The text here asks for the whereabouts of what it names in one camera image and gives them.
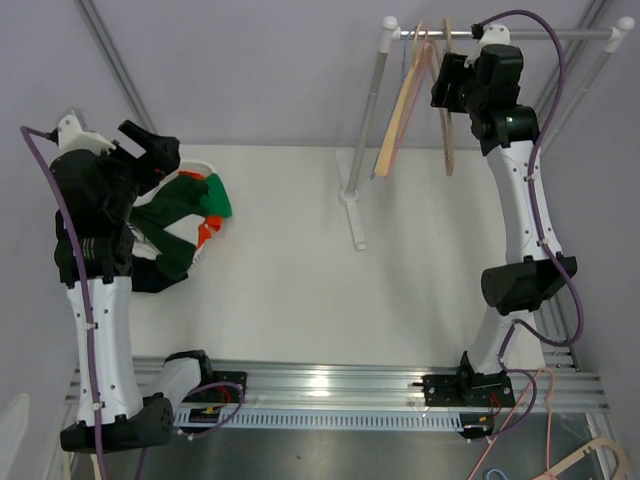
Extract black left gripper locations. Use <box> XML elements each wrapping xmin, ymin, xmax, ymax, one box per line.
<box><xmin>94</xmin><ymin>121</ymin><xmax>180</xmax><ymax>221</ymax></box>

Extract beige wooden hanger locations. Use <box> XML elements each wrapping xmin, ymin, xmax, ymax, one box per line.
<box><xmin>441</xmin><ymin>18</ymin><xmax>455</xmax><ymax>177</ymax></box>

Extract dark green t shirt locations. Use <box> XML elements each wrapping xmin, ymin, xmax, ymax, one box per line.
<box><xmin>129</xmin><ymin>175</ymin><xmax>209</xmax><ymax>279</ymax></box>

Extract blue wire hanger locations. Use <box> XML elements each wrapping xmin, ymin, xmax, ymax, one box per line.
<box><xmin>370</xmin><ymin>38</ymin><xmax>415</xmax><ymax>180</ymax></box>

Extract orange t shirt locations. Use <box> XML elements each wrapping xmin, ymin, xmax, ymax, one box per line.
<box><xmin>178</xmin><ymin>170</ymin><xmax>224</xmax><ymax>256</ymax></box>

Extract black t shirt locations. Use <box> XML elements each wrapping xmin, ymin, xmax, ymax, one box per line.
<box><xmin>131</xmin><ymin>257</ymin><xmax>189</xmax><ymax>294</ymax></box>

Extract beige plastic hanger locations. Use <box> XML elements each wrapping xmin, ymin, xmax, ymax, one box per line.
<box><xmin>372</xmin><ymin>23</ymin><xmax>434</xmax><ymax>178</ymax></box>

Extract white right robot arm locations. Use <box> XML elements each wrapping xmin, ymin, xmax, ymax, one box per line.
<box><xmin>420</xmin><ymin>44</ymin><xmax>577</xmax><ymax>408</ymax></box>

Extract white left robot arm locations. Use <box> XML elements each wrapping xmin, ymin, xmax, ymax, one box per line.
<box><xmin>48</xmin><ymin>111</ymin><xmax>216</xmax><ymax>454</ymax></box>

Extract pink hanger on floor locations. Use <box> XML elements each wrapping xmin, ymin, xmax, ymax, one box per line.
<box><xmin>468</xmin><ymin>367</ymin><xmax>559</xmax><ymax>480</ymax></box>

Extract beige hanger lower left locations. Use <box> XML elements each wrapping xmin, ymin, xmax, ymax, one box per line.
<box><xmin>61</xmin><ymin>451</ymin><xmax>103</xmax><ymax>480</ymax></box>

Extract beige hanger on floor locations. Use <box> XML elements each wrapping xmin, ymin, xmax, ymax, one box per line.
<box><xmin>532</xmin><ymin>437</ymin><xmax>632</xmax><ymax>480</ymax></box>

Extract blue hanger on floor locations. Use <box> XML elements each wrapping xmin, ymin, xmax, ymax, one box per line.
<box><xmin>483</xmin><ymin>468</ymin><xmax>508</xmax><ymax>480</ymax></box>

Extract white perforated plastic basket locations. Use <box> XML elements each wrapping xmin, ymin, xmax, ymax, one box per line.
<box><xmin>178</xmin><ymin>160</ymin><xmax>217</xmax><ymax>269</ymax></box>

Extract metal clothes rack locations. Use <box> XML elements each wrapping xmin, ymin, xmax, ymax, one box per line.
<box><xmin>335</xmin><ymin>10</ymin><xmax>635</xmax><ymax>251</ymax></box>

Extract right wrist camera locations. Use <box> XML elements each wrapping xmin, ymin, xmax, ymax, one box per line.
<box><xmin>464</xmin><ymin>24</ymin><xmax>511</xmax><ymax>68</ymax></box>

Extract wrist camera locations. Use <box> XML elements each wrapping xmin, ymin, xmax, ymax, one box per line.
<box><xmin>464</xmin><ymin>24</ymin><xmax>511</xmax><ymax>68</ymax></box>
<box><xmin>50</xmin><ymin>108</ymin><xmax>116</xmax><ymax>155</ymax></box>

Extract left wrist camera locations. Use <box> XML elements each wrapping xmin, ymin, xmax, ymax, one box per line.
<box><xmin>50</xmin><ymin>108</ymin><xmax>116</xmax><ymax>155</ymax></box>

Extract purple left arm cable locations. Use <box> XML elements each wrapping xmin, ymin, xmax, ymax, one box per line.
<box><xmin>19</xmin><ymin>125</ymin><xmax>109</xmax><ymax>480</ymax></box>

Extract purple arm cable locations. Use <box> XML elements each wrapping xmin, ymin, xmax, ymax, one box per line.
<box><xmin>479</xmin><ymin>8</ymin><xmax>586</xmax><ymax>436</ymax></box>
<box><xmin>19</xmin><ymin>125</ymin><xmax>109</xmax><ymax>480</ymax></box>

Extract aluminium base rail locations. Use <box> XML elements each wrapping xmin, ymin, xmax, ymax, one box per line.
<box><xmin>64</xmin><ymin>355</ymin><xmax>612</xmax><ymax>432</ymax></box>

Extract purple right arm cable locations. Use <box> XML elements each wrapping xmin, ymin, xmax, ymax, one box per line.
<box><xmin>479</xmin><ymin>8</ymin><xmax>586</xmax><ymax>436</ymax></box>

